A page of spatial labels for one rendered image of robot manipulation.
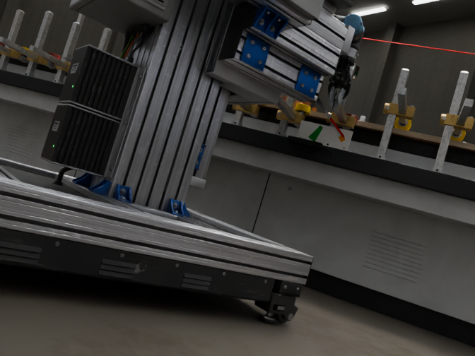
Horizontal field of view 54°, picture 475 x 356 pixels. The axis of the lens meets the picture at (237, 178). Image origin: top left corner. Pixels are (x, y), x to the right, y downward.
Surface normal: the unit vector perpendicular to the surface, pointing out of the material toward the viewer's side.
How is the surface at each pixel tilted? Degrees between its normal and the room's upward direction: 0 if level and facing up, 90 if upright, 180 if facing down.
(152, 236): 90
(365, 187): 90
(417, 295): 90
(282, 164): 90
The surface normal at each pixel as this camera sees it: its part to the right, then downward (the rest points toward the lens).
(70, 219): 0.56, 0.13
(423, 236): -0.34, -0.15
